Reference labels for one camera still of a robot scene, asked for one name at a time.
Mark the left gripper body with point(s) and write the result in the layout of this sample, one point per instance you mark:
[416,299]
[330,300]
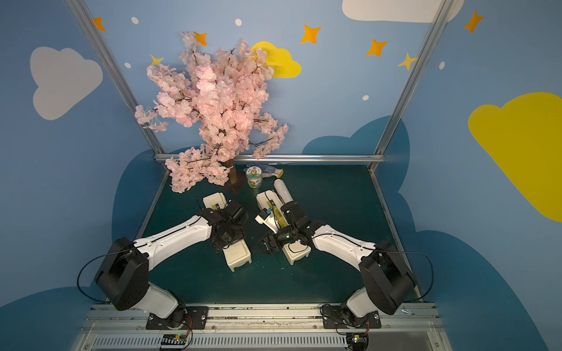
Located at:
[230,239]

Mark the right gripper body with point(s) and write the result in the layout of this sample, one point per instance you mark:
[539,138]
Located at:
[271,242]

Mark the dispenser lid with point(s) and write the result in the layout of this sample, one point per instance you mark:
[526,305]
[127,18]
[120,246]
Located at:
[238,254]

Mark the white wrap dispenser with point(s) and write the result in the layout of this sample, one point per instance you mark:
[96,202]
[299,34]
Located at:
[293,252]

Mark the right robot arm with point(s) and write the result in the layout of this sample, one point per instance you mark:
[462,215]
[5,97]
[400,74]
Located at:
[387,278]

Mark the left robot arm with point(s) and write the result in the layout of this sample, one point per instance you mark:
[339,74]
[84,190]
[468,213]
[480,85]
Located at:
[123,276]

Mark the plastic wrap roll inner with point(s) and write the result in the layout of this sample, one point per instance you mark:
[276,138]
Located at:
[282,191]

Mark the green printed cup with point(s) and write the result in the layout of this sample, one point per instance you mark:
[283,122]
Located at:
[254,176]

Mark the small plastic bottle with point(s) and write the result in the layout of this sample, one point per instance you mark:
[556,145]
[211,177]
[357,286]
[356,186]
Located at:
[269,171]

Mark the left small circuit board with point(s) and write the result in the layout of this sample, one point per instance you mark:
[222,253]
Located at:
[175,341]

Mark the small circuit board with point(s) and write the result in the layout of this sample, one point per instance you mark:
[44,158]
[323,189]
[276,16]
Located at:
[175,341]
[356,342]

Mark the right small circuit board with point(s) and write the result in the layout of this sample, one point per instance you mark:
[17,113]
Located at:
[356,342]

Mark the pink cherry blossom tree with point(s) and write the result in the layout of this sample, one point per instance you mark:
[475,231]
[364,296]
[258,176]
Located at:
[223,95]

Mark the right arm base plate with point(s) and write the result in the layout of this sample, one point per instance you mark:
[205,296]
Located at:
[337,317]

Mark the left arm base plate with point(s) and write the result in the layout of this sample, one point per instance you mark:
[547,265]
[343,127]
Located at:
[182,318]

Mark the aluminium rail base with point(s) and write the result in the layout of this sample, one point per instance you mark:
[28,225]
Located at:
[264,327]

